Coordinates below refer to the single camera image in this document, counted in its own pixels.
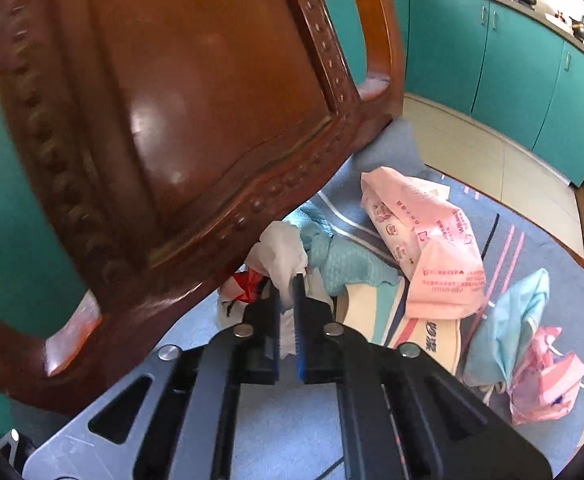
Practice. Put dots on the brown carved wooden chair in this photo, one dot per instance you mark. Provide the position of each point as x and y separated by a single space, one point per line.
171 85

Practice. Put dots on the pink printed plastic bag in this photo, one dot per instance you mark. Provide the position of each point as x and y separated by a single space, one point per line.
432 240

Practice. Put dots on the white tissue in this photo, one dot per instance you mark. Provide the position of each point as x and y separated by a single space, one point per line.
282 250

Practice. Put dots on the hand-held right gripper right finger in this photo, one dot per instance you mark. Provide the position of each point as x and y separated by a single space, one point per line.
299 320

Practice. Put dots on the teal textured cloth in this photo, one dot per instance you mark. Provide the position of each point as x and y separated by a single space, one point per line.
347 260

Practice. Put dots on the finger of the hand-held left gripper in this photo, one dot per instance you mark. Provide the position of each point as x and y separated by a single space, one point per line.
16 442

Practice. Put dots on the teal kitchen cabinets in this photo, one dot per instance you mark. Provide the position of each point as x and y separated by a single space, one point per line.
522 60

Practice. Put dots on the pink plastic packet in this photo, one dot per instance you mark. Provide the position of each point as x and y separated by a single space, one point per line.
547 385

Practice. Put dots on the small black pan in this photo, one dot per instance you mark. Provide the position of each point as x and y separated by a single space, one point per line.
583 30

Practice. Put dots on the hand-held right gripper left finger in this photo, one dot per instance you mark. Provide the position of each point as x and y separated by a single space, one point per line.
275 320

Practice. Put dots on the blue striped blanket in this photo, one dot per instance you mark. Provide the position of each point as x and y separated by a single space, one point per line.
547 240

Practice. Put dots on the light teal plastic wrapper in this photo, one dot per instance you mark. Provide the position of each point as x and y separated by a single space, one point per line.
512 320

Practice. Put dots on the cream paper cup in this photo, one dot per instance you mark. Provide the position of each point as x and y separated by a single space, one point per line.
422 335

